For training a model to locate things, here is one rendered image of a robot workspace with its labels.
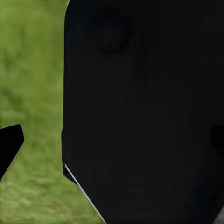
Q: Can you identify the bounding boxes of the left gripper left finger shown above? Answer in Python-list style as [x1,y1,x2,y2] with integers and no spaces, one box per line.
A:
[0,124,24,179]

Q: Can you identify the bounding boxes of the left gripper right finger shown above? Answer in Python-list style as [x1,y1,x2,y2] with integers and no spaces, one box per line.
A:
[209,124,224,162]

